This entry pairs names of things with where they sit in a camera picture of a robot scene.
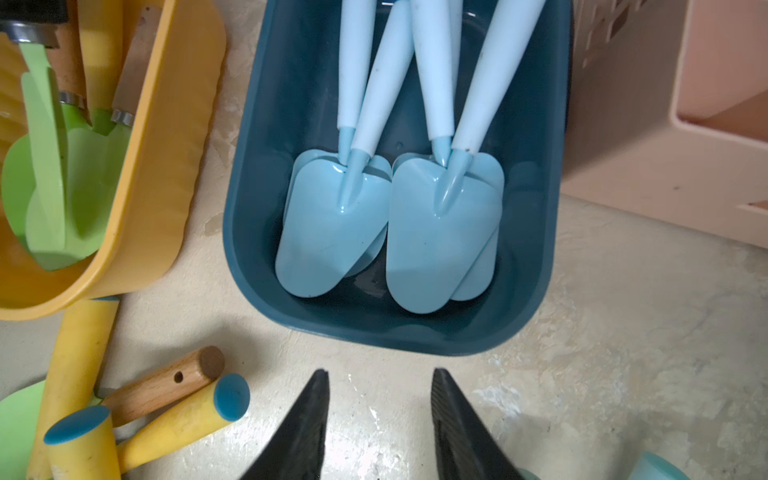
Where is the dark blue storage box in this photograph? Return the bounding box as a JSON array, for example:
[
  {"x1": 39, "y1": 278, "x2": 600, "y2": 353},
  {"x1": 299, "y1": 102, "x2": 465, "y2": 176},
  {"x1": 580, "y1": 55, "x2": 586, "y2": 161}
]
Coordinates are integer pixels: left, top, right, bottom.
[{"x1": 223, "y1": 1, "x2": 572, "y2": 356}]

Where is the pink desk file organizer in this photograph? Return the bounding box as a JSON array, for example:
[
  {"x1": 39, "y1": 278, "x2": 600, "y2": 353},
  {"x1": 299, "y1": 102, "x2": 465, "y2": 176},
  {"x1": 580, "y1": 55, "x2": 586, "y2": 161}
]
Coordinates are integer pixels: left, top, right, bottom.
[{"x1": 562, "y1": 1, "x2": 767, "y2": 247}]

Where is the dark green shovel yellow handle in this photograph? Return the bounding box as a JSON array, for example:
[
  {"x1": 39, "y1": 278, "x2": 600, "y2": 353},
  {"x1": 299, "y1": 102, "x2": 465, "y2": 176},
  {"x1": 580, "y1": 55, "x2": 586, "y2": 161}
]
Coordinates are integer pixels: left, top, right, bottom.
[{"x1": 25, "y1": 296, "x2": 120, "y2": 479}]

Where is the yellow storage box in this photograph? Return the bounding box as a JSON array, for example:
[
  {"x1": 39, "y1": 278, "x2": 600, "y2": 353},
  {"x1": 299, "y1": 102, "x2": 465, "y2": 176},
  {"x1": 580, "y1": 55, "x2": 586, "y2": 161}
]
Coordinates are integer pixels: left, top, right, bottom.
[{"x1": 1, "y1": 1, "x2": 227, "y2": 321}]

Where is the hidden green shovel yellow handle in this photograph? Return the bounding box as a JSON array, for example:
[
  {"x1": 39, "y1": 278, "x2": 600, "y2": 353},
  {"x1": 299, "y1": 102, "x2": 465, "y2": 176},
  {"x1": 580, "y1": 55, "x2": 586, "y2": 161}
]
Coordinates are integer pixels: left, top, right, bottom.
[{"x1": 117, "y1": 373, "x2": 250, "y2": 473}]

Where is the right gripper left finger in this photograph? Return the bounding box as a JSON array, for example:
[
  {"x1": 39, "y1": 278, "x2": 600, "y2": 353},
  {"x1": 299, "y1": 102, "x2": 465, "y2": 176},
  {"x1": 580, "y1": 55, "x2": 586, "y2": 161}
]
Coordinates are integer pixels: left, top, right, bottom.
[{"x1": 241, "y1": 369, "x2": 330, "y2": 479}]

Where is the blue shovel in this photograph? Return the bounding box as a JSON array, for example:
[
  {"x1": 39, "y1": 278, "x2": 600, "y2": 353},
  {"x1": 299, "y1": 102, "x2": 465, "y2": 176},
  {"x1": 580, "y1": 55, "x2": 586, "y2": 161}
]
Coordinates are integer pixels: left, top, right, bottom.
[
  {"x1": 629, "y1": 452, "x2": 689, "y2": 480},
  {"x1": 386, "y1": 1, "x2": 544, "y2": 314},
  {"x1": 386, "y1": 1, "x2": 505, "y2": 314},
  {"x1": 275, "y1": 1, "x2": 391, "y2": 297},
  {"x1": 275, "y1": 1, "x2": 414, "y2": 298}
]

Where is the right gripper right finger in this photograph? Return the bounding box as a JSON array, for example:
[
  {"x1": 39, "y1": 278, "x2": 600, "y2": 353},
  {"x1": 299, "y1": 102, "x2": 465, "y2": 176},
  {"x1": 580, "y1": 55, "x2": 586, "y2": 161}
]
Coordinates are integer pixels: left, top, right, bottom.
[{"x1": 431, "y1": 368, "x2": 524, "y2": 480}]

